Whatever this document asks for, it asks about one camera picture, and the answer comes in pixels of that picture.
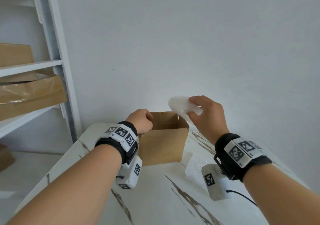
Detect person's right hand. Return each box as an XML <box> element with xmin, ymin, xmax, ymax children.
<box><xmin>186</xmin><ymin>95</ymin><xmax>230</xmax><ymax>145</ymax></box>

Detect person's left hand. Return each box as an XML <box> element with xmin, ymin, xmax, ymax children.
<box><xmin>125</xmin><ymin>109</ymin><xmax>154</xmax><ymax>135</ymax></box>

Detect brown cardboard box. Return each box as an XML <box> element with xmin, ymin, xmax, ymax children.
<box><xmin>137</xmin><ymin>111</ymin><xmax>190</xmax><ymax>167</ymax></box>

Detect person's right forearm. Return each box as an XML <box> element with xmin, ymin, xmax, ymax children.
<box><xmin>242</xmin><ymin>163</ymin><xmax>320</xmax><ymax>225</ymax></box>

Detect person's left forearm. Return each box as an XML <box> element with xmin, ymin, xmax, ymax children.
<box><xmin>6</xmin><ymin>143</ymin><xmax>123</xmax><ymax>225</ymax></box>

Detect black left wristband, marker tiles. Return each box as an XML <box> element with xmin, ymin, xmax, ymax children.
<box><xmin>95</xmin><ymin>121</ymin><xmax>139</xmax><ymax>165</ymax></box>

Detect black wristband, marker tiles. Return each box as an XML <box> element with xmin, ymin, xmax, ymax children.
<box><xmin>95</xmin><ymin>121</ymin><xmax>139</xmax><ymax>165</ymax></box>
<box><xmin>213</xmin><ymin>133</ymin><xmax>272</xmax><ymax>183</ymax></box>

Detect black right wristband, marker tiles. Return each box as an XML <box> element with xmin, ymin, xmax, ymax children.
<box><xmin>213</xmin><ymin>133</ymin><xmax>272</xmax><ymax>183</ymax></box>

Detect white metal shelf unit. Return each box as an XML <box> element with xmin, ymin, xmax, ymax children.
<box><xmin>0</xmin><ymin>0</ymin><xmax>83</xmax><ymax>200</ymax></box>

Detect taped brown shelf carton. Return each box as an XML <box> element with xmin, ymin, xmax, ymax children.
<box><xmin>0</xmin><ymin>69</ymin><xmax>68</xmax><ymax>122</ymax></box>

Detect small brown shelf carton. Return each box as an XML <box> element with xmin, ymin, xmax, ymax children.
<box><xmin>0</xmin><ymin>144</ymin><xmax>16</xmax><ymax>172</ymax></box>

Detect plain brown shelf carton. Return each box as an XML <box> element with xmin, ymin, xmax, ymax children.
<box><xmin>0</xmin><ymin>43</ymin><xmax>35</xmax><ymax>67</ymax></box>

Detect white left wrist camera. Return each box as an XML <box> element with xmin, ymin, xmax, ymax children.
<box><xmin>115</xmin><ymin>156</ymin><xmax>143</xmax><ymax>190</ymax></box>

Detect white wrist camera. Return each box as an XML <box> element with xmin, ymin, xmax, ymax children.
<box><xmin>115</xmin><ymin>156</ymin><xmax>143</xmax><ymax>190</ymax></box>
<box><xmin>201</xmin><ymin>163</ymin><xmax>232</xmax><ymax>202</ymax></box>

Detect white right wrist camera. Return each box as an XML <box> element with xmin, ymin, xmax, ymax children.
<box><xmin>201</xmin><ymin>163</ymin><xmax>232</xmax><ymax>202</ymax></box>

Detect black right camera cable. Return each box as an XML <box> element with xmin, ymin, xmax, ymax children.
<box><xmin>225</xmin><ymin>190</ymin><xmax>258</xmax><ymax>207</ymax></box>

